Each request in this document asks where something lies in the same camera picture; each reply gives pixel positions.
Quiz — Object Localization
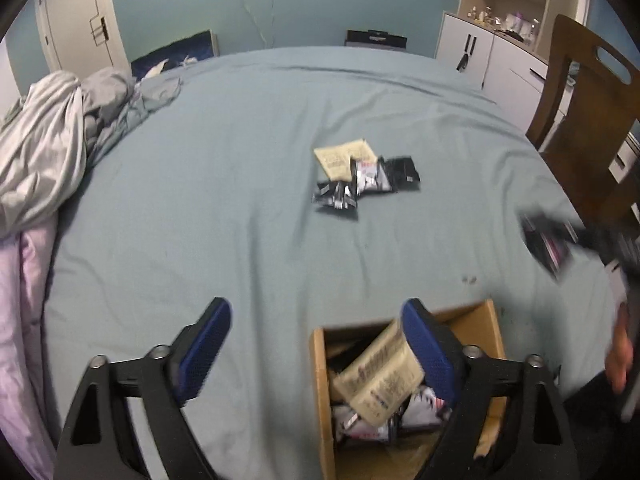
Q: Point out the brown cardboard box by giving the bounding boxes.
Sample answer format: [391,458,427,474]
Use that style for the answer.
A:
[308,298,509,480]

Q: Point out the lilac duvet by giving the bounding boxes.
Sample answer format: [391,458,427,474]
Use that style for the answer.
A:
[1,216,58,479]

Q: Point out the person's right hand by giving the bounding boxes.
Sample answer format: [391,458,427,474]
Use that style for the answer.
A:
[604,304,634,393]

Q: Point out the black white packet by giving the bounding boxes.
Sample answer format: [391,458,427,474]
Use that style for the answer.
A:
[352,157,395,196]

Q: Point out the black packets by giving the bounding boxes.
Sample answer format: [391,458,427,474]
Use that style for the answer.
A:
[328,383,454,443]

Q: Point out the black box behind bed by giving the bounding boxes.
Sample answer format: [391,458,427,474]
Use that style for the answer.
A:
[344,29,408,51]

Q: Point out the large beige snack packet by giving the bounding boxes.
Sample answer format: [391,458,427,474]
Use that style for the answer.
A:
[332,320,424,427]

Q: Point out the dark blue framed picture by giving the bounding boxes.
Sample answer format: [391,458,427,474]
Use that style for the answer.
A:
[130,30,219,80]

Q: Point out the grey crumpled blanket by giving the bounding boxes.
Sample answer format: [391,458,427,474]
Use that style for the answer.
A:
[1,67,182,237]

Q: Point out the small beige snack packet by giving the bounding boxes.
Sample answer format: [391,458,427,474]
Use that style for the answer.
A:
[314,139,378,181]

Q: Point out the white cabinet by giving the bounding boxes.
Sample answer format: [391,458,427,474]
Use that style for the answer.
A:
[433,0,640,187]

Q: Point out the white door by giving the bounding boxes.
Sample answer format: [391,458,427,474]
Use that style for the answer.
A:
[35,0,131,78]

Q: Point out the black snack packet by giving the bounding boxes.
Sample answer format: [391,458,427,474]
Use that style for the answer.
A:
[520,212,584,280]
[312,181,358,219]

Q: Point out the brown wooden chair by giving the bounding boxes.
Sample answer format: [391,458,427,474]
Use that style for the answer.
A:
[526,14,639,226]

